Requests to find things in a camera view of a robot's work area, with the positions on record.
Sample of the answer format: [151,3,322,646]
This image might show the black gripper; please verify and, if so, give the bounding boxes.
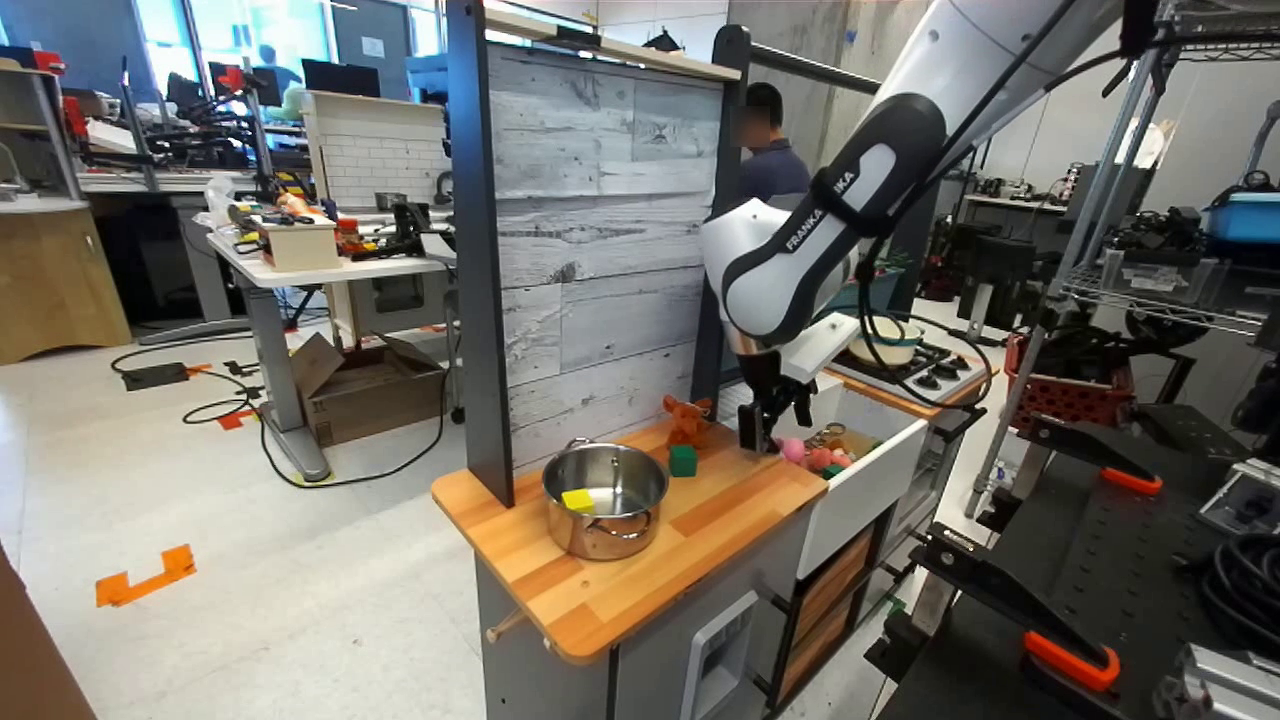
[733,334,815,454]

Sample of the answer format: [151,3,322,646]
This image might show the pink orange plush bunny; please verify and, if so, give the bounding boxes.
[780,434,852,475]

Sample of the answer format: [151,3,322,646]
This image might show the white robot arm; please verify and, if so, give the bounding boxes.
[698,0,1130,451]

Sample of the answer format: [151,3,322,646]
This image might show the orange toy on counter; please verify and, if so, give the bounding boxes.
[665,395,711,449]

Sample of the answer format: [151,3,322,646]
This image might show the green block on counter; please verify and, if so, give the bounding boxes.
[666,444,698,475]

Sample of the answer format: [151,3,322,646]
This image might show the toy stove with knobs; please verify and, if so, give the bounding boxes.
[832,316,993,409]

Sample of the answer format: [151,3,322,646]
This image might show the stainless steel pot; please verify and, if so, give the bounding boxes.
[544,444,666,564]

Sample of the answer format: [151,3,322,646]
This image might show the toy kitchen wooden counter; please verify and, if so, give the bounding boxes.
[427,370,995,720]

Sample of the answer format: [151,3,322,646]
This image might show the person in dark shirt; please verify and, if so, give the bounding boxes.
[735,82,806,199]

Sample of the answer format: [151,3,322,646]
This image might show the grey wood backsplash panel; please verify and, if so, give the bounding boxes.
[447,0,733,505]

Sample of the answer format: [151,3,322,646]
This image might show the orange black right clamp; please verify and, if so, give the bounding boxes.
[1013,414,1162,498]

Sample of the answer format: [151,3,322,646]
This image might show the orange black clamp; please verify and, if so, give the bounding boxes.
[913,523,1124,699]
[1013,414,1162,498]

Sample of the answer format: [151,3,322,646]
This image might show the cardboard box under desk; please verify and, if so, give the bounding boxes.
[287,334,445,444]

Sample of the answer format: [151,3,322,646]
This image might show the black perforated robot table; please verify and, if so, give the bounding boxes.
[873,405,1280,720]

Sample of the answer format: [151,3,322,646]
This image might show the orange black left clamp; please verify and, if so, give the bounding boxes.
[913,523,1124,699]

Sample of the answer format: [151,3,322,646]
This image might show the white lab desk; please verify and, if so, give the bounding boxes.
[197,207,456,485]

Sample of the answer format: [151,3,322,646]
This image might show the orange tape floor marker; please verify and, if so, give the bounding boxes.
[97,544,197,608]

